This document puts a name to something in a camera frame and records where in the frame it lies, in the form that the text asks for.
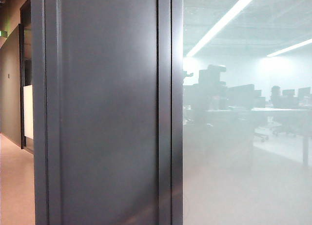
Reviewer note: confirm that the green exit sign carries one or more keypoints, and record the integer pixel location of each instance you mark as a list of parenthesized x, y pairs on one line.
[(3, 34)]

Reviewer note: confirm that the grey metal glass frame mullion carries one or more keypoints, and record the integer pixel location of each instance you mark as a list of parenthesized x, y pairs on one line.
[(170, 112)]

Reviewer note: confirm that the frosted glass partition panel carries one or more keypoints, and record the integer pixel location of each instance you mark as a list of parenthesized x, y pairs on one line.
[(246, 171)]

